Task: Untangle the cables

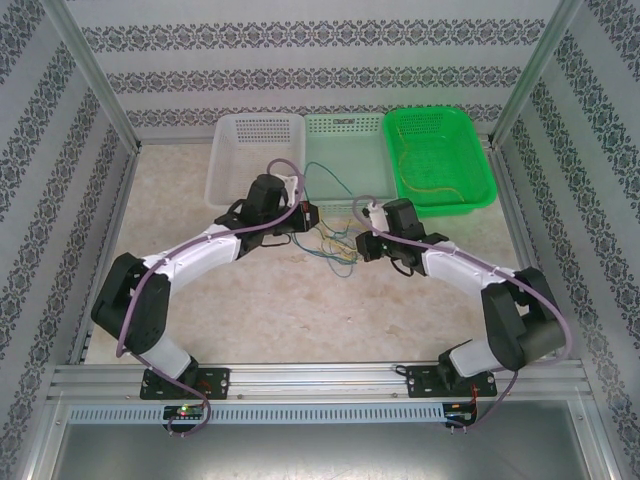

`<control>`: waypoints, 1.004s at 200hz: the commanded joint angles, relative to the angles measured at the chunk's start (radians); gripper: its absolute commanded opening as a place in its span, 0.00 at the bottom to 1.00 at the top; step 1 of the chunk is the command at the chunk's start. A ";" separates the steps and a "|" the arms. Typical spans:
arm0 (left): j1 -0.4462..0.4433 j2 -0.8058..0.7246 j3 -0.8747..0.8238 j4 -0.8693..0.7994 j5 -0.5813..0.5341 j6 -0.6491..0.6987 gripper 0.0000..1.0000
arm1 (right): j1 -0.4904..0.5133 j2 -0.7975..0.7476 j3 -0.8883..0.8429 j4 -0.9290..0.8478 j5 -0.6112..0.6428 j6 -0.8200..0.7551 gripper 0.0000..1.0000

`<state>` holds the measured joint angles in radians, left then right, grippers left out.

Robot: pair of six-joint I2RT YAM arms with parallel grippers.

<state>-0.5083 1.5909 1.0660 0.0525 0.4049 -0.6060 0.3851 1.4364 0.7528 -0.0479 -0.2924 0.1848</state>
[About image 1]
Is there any thin yellow cable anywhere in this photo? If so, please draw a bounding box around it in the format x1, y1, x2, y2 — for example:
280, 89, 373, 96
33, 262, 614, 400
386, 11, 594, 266
392, 112, 467, 204
319, 227, 359, 264

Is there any white plastic basket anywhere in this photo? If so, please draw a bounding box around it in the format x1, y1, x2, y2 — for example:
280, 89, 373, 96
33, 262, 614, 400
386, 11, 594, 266
203, 113, 306, 211

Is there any mint green plastic basket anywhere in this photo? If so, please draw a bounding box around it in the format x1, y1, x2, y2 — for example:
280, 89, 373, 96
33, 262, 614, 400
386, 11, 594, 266
303, 113, 401, 217

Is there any bright green plastic basket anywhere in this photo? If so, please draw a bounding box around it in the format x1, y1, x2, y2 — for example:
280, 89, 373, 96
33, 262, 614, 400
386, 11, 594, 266
382, 106, 499, 211

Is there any grey metal sheet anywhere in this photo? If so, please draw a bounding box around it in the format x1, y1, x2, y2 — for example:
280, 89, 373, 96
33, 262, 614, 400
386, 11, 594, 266
27, 399, 619, 480

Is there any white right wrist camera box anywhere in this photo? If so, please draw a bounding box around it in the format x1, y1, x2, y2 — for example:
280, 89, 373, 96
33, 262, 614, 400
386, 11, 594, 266
360, 202, 390, 232

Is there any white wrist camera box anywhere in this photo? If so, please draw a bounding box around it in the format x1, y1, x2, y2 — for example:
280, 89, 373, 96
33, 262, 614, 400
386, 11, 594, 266
268, 172, 304, 201
360, 202, 390, 232

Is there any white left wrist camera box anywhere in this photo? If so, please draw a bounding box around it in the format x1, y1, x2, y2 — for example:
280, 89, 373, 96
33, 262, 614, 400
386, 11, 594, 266
268, 172, 304, 201

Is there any aluminium mounting rail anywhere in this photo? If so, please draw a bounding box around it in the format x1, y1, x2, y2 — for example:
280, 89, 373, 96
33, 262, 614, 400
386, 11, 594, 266
47, 362, 589, 402

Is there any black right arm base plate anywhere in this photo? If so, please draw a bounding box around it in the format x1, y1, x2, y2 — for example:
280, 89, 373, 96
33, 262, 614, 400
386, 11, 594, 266
404, 364, 498, 400

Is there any aluminium side rail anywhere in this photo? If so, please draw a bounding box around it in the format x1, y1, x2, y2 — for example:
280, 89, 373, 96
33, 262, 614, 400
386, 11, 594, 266
69, 144, 141, 366

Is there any slotted grey cable duct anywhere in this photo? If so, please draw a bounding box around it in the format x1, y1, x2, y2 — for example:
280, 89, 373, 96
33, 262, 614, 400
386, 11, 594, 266
66, 402, 449, 426

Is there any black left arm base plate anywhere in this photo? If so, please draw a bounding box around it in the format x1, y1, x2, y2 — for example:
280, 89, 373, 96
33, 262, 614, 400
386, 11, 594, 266
139, 367, 232, 401

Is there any aluminium frame post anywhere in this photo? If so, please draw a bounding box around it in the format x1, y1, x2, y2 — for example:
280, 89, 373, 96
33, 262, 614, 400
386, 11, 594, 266
42, 0, 142, 151
487, 0, 599, 146

